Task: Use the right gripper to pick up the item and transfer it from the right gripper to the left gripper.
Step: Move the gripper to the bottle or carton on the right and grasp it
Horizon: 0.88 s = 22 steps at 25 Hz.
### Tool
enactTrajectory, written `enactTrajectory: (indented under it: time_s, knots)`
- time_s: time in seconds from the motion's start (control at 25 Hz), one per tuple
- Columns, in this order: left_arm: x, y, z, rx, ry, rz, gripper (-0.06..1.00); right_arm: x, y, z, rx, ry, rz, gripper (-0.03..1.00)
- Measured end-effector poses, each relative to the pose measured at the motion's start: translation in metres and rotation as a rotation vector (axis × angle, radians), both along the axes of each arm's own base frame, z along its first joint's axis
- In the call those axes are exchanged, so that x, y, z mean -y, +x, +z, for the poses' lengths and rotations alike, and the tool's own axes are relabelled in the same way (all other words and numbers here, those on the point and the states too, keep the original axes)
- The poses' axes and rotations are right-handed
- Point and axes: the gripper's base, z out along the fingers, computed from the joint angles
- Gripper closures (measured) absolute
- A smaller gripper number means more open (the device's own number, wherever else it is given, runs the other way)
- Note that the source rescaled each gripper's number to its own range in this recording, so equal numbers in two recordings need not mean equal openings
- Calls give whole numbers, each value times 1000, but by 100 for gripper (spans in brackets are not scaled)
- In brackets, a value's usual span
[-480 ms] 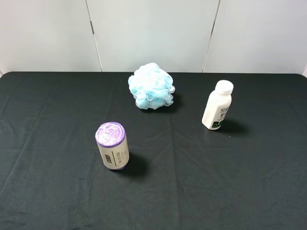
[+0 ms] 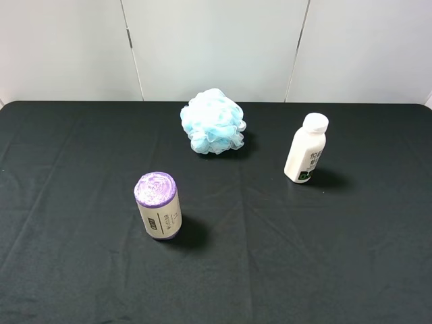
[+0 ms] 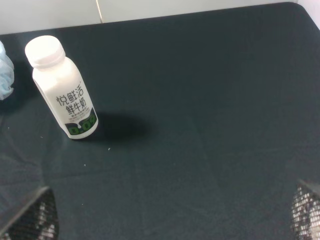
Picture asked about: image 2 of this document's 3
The blue mesh bath sponge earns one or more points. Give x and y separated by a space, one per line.
213 123

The black tablecloth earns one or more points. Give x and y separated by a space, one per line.
351 245

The purple garbage bag roll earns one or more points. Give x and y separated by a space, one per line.
156 195

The white milk bottle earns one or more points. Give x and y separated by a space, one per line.
306 148

